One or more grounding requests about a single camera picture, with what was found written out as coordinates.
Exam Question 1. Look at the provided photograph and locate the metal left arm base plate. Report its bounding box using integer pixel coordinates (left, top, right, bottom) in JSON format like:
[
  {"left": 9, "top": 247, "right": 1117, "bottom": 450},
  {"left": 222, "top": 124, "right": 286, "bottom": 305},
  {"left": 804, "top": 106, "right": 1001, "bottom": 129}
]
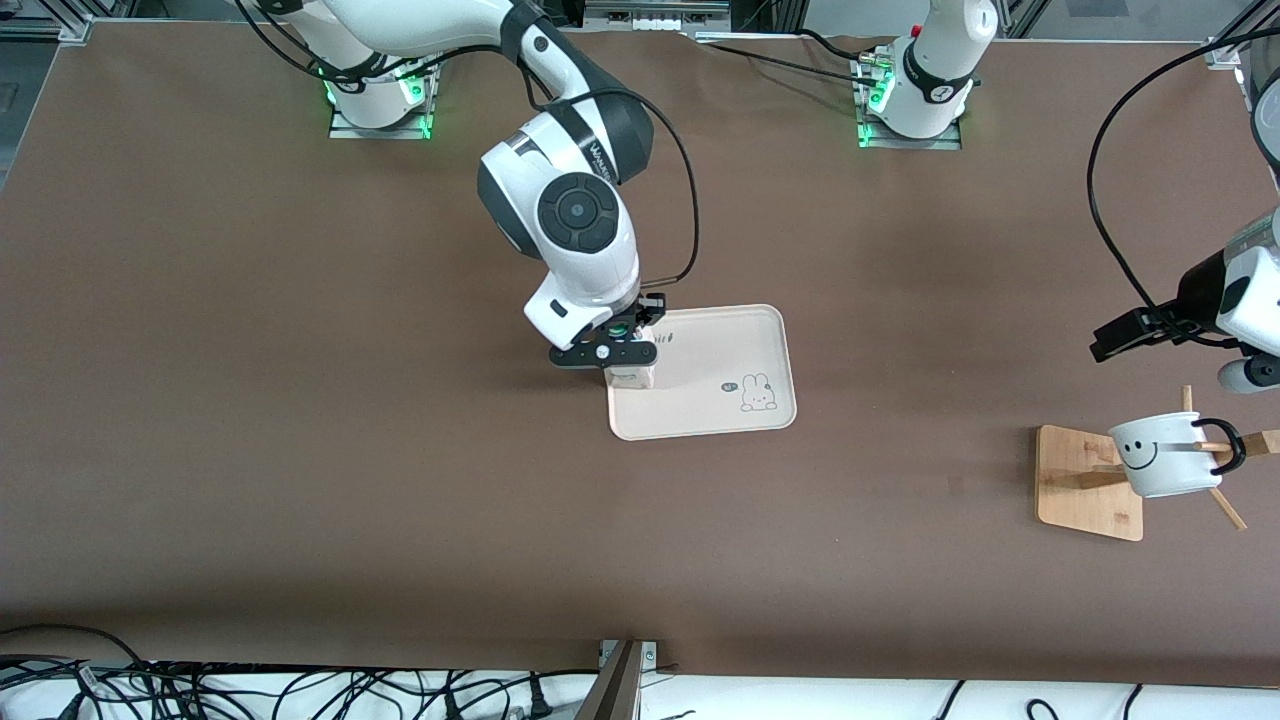
[{"left": 853, "top": 55, "right": 963, "bottom": 151}]

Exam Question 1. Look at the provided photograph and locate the aluminium frame post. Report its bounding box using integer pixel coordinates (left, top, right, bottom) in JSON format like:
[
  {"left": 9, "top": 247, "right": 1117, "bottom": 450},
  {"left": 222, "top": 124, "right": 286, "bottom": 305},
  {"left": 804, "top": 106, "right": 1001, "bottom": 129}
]
[{"left": 572, "top": 640, "right": 643, "bottom": 720}]

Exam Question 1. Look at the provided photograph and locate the grey power strip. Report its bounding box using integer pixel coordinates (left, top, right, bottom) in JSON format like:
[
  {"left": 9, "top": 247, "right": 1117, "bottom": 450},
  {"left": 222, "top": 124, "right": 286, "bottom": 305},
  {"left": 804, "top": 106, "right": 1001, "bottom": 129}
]
[{"left": 584, "top": 0, "right": 732, "bottom": 33}]

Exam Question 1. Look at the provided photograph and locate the aluminium frame profile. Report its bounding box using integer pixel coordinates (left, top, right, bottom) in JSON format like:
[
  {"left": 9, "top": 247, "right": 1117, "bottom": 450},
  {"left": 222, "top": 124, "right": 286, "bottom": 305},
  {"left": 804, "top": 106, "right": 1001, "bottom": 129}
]
[
  {"left": 0, "top": 10, "right": 93, "bottom": 43},
  {"left": 1205, "top": 0, "right": 1280, "bottom": 69}
]

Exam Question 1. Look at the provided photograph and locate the white smiley face cup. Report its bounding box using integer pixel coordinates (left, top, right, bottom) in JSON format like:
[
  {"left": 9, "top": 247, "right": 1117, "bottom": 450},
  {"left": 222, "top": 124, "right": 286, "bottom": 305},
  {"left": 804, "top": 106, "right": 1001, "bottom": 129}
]
[{"left": 1108, "top": 411, "right": 1248, "bottom": 499}]

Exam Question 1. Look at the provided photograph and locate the beige rabbit print tray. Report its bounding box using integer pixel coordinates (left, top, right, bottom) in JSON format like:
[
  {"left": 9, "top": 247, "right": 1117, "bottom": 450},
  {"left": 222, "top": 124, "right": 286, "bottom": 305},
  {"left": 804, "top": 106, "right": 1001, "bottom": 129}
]
[{"left": 604, "top": 304, "right": 798, "bottom": 442}]

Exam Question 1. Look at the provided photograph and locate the blue milk carton green cap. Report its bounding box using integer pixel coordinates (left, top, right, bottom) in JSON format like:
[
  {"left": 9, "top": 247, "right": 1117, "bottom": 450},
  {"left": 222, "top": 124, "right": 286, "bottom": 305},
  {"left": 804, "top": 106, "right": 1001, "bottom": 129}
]
[{"left": 603, "top": 318, "right": 656, "bottom": 391}]

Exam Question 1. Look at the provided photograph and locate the metal corner bracket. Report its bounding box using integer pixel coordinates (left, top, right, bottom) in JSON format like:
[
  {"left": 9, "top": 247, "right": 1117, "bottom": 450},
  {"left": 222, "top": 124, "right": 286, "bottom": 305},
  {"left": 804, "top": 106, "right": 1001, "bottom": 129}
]
[{"left": 597, "top": 640, "right": 658, "bottom": 673}]

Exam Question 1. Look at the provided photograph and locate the wooden mug stand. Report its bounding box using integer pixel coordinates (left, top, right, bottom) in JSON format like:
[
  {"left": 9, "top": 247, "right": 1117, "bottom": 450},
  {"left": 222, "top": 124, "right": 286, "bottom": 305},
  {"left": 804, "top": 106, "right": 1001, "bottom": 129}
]
[{"left": 1036, "top": 385, "right": 1280, "bottom": 543}]

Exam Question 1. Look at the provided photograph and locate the black base cable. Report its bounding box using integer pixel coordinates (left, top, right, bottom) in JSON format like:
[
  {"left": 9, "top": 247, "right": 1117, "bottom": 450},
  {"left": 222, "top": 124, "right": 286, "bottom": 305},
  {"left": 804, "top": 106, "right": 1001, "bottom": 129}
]
[
  {"left": 700, "top": 40, "right": 876, "bottom": 86},
  {"left": 795, "top": 28, "right": 871, "bottom": 61}
]

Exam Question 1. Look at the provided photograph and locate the brown table cover sheet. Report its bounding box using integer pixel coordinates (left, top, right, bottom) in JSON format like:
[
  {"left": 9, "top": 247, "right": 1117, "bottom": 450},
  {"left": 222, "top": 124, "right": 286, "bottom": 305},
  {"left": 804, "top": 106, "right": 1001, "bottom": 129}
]
[{"left": 0, "top": 20, "right": 1280, "bottom": 691}]

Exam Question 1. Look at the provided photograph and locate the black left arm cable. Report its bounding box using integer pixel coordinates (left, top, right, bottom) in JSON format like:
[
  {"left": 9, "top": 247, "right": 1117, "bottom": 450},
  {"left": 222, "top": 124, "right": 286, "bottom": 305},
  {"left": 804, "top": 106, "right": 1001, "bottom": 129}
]
[{"left": 1087, "top": 25, "right": 1280, "bottom": 346}]

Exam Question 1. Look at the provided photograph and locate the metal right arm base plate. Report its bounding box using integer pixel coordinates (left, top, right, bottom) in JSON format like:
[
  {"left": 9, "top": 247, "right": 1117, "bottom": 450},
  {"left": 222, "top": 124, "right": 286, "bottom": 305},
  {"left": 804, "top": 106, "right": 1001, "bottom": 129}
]
[{"left": 329, "top": 75, "right": 433, "bottom": 140}]

